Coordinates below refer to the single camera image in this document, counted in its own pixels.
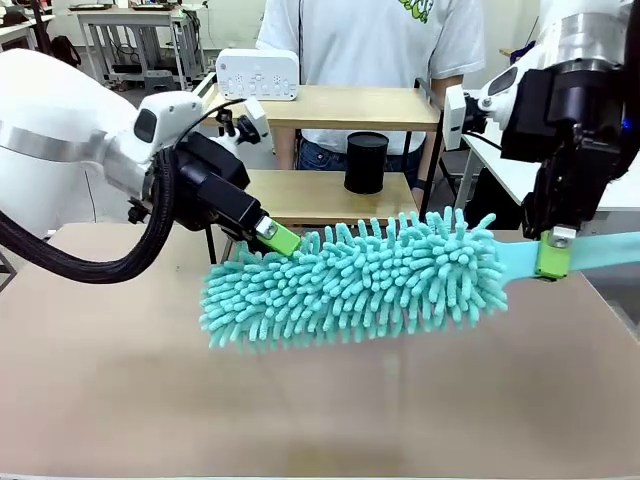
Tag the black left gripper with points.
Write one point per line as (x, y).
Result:
(215, 190)

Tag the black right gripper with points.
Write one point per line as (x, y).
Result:
(550, 110)

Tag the teal microfiber duster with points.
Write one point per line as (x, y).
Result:
(350, 285)

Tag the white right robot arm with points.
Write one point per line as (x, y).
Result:
(580, 35)

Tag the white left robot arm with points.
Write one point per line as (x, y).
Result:
(60, 115)

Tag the black cylindrical cup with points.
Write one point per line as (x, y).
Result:
(366, 165)

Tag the white electronic console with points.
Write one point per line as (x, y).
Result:
(257, 75)

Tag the grey step stool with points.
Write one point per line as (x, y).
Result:
(162, 80)

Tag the person in white t-shirt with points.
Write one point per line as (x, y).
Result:
(370, 40)

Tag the grey workbench table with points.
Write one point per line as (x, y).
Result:
(130, 20)

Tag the black backpack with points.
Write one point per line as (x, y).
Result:
(65, 50)

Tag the black stand pole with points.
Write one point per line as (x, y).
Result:
(40, 25)

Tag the white desk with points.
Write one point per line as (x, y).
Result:
(20, 27)

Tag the wooden shelf with black frame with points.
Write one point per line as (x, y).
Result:
(320, 192)

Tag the white frame table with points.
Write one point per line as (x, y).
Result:
(510, 175)

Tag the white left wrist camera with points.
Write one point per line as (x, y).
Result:
(257, 120)

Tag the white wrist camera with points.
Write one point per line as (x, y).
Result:
(454, 117)
(257, 120)

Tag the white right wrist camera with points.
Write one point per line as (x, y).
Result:
(454, 117)

